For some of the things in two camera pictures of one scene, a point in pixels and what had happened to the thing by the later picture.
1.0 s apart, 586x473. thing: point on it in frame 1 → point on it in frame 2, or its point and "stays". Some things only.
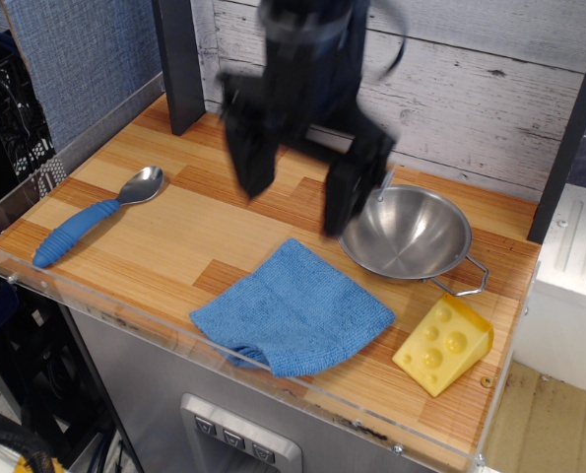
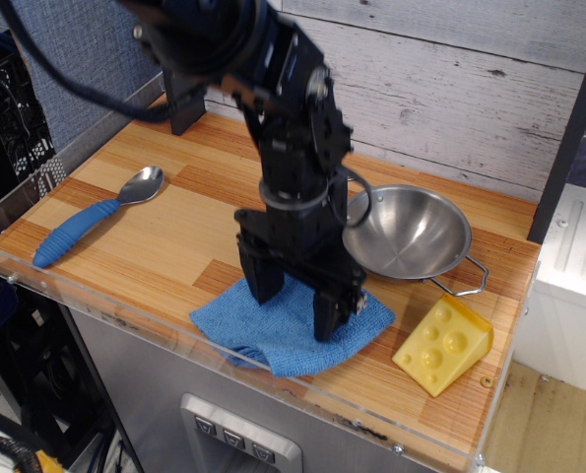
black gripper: (307, 81) → (311, 244)
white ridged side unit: (563, 336) stays
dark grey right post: (567, 155) stays
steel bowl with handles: (416, 233) stays
